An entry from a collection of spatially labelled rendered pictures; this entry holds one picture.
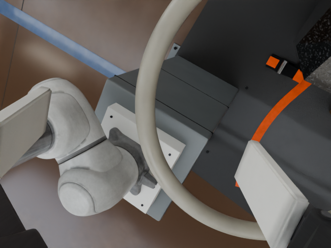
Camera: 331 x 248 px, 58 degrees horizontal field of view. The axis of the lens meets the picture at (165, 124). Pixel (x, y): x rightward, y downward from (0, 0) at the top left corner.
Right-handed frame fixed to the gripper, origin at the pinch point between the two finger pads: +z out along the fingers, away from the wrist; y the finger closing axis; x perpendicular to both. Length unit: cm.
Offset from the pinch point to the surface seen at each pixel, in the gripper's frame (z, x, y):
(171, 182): 24.9, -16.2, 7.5
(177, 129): 74, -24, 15
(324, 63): 71, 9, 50
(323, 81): 75, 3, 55
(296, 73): 128, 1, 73
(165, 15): 25.4, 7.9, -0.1
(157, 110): 76, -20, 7
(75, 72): 185, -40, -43
